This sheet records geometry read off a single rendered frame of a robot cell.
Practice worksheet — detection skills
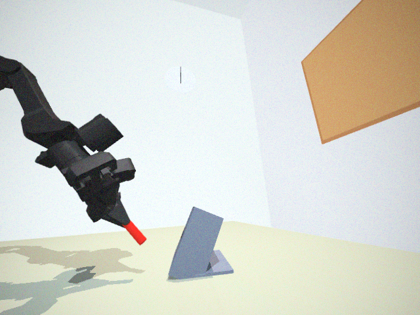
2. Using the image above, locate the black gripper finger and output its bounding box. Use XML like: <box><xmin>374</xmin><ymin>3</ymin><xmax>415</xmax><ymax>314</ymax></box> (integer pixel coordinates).
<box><xmin>83</xmin><ymin>178</ymin><xmax>131</xmax><ymax>225</ymax></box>
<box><xmin>89</xmin><ymin>192</ymin><xmax>125</xmax><ymax>228</ymax></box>

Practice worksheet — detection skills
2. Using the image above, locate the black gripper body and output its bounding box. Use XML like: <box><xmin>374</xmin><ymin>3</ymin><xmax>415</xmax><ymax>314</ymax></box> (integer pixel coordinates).
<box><xmin>61</xmin><ymin>151</ymin><xmax>117</xmax><ymax>202</ymax></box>

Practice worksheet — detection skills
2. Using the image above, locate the grey square panel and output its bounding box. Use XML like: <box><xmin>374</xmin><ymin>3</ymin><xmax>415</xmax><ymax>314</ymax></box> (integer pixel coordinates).
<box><xmin>168</xmin><ymin>207</ymin><xmax>234</xmax><ymax>280</ymax></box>

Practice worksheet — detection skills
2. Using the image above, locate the red peg with white band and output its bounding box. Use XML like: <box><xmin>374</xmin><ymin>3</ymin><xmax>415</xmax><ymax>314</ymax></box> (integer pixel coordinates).
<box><xmin>123</xmin><ymin>221</ymin><xmax>146</xmax><ymax>245</ymax></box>

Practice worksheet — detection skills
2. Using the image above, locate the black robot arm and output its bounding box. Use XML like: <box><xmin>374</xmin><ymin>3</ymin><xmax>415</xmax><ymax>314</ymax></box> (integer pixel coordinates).
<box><xmin>0</xmin><ymin>56</ymin><xmax>136</xmax><ymax>183</ymax></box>

